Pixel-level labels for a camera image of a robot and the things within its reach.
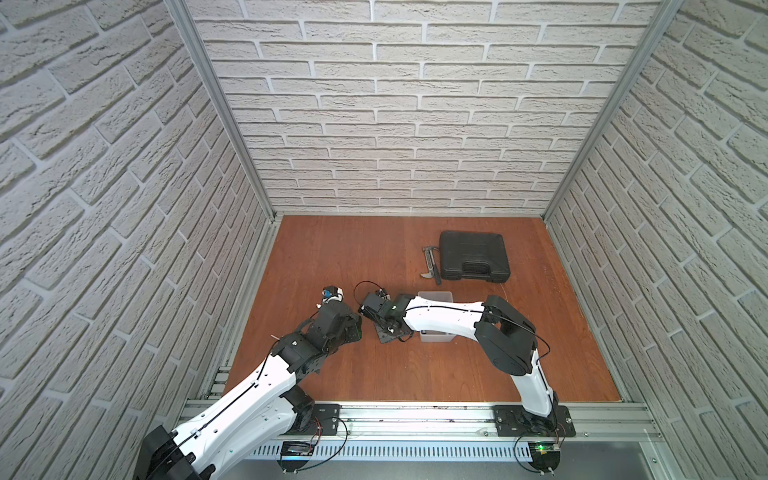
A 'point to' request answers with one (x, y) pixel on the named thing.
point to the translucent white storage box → (433, 336)
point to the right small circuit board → (545, 456)
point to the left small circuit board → (294, 455)
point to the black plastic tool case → (478, 256)
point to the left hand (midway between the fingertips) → (361, 315)
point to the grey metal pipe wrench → (431, 264)
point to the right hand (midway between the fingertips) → (392, 330)
